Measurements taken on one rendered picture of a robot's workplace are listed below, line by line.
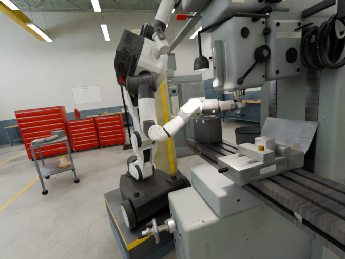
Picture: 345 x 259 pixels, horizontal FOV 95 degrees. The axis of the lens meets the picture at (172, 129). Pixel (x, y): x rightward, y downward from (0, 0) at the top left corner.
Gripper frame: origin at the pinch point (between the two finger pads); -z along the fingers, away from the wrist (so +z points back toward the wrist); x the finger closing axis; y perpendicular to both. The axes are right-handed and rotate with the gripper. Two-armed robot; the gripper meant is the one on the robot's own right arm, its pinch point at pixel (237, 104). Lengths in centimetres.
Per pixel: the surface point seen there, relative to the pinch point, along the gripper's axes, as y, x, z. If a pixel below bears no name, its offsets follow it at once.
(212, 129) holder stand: 18.8, 27.3, 10.4
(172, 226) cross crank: 58, -20, 39
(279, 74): -12.8, -5.6, -17.5
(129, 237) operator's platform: 84, -1, 75
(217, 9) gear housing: -42.9, -9.3, 10.4
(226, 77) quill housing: -14.3, -7.0, 7.1
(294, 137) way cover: 22.3, 5.3, -32.6
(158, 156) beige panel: 84, 151, 84
